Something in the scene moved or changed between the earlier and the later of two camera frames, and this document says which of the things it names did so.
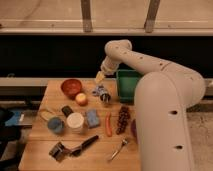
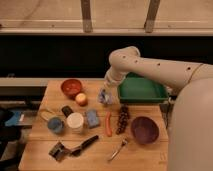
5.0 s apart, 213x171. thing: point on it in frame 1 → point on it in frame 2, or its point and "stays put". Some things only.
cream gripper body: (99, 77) → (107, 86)
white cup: (75, 121) stays put
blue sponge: (93, 118) stays put
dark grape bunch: (123, 118) stays put
